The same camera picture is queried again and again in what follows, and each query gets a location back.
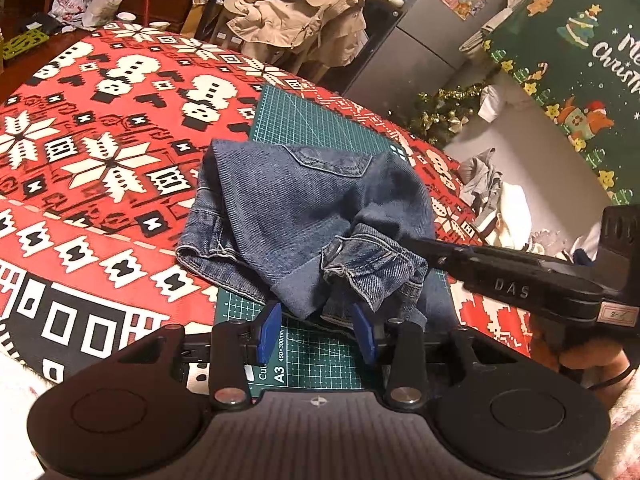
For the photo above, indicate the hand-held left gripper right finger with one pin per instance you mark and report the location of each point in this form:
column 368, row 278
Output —
column 364, row 332

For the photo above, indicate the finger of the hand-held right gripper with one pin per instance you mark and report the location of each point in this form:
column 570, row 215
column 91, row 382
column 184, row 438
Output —
column 442, row 257

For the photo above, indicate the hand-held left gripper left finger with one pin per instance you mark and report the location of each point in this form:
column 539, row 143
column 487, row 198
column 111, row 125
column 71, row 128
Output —
column 270, row 332

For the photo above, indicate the blue denim jeans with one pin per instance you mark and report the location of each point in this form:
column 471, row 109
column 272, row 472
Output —
column 300, row 200

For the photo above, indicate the person's right hand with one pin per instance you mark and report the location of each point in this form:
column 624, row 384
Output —
column 595, row 360

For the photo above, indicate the navy blue garment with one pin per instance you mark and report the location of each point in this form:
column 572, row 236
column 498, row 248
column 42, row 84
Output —
column 582, row 256

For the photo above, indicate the grey garment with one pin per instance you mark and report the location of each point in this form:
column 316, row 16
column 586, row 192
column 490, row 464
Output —
column 480, row 185

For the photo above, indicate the small Christmas tree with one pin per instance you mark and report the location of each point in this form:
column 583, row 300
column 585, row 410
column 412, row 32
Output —
column 445, row 115

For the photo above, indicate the white hanging cloth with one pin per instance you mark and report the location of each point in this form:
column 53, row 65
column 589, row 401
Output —
column 490, row 102

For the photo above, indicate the pink fluffy robe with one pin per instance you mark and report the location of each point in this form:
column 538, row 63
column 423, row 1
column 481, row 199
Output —
column 627, row 435

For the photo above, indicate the green cutting mat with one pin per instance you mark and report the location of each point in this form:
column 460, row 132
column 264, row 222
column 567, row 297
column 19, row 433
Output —
column 310, row 115

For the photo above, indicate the grey refrigerator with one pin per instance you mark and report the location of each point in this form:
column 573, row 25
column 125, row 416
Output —
column 400, row 60

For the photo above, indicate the chair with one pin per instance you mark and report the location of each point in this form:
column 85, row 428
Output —
column 312, row 62

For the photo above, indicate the white fluffy cloth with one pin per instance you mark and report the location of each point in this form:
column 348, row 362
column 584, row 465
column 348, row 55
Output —
column 20, row 410

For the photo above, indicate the red patterned blanket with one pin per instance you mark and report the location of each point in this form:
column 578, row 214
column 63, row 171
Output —
column 75, row 110

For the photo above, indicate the beige coat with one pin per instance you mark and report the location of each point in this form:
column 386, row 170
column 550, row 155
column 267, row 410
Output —
column 295, row 0

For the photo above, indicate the white bowl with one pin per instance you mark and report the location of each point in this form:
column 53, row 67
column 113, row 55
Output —
column 159, row 24

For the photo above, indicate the blue bowl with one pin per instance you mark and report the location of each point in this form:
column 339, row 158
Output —
column 126, row 16

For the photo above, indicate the white plastic bag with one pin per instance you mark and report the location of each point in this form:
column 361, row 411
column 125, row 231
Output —
column 102, row 10

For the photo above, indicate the green plastic crate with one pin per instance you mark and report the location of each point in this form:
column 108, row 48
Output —
column 25, row 46

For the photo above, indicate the printed plastic bag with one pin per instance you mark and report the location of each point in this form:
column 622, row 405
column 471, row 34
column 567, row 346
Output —
column 70, row 2

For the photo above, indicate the green Christmas wall banner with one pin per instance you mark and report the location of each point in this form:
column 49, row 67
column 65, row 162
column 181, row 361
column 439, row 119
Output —
column 565, row 60

